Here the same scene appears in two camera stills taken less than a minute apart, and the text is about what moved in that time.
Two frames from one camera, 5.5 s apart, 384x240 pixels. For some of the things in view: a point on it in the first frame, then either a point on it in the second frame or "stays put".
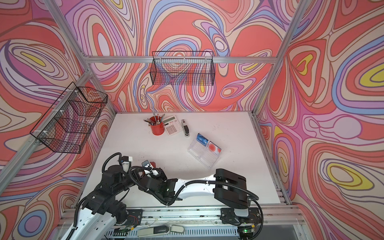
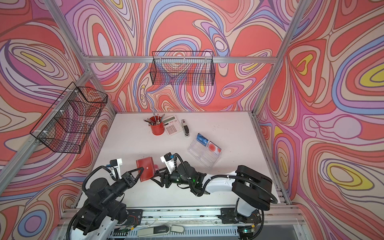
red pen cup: x=157 y=127 stays put
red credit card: x=214 y=148 stays put
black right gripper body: x=162 y=176 -> x=176 y=178
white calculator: x=172 y=125 stays put
